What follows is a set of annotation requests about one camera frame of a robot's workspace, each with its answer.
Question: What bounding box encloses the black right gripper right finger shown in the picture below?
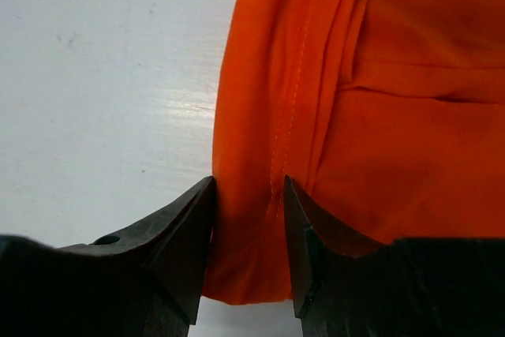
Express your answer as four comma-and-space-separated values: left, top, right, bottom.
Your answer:
283, 178, 504, 336

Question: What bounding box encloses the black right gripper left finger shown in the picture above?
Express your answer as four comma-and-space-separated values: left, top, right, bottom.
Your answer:
1, 177, 215, 336

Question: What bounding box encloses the orange t-shirt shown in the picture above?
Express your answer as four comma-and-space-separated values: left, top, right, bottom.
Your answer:
203, 0, 504, 305

